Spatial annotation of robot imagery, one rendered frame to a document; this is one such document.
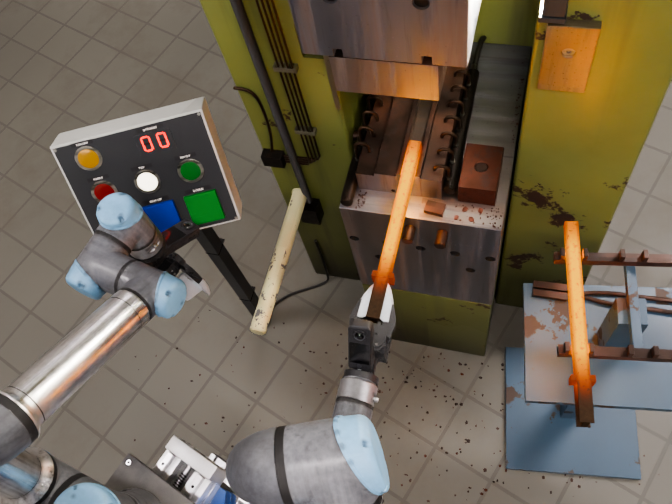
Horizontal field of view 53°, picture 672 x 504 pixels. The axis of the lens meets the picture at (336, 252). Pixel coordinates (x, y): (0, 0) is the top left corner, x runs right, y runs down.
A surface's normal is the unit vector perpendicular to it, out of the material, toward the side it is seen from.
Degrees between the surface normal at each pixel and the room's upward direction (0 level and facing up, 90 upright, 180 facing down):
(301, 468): 17
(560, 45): 90
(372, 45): 90
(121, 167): 60
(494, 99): 0
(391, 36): 90
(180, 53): 0
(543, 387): 0
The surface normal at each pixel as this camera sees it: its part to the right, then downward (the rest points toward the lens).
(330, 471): -0.07, 0.01
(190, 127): 0.08, 0.53
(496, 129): -0.15, -0.44
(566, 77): -0.24, 0.88
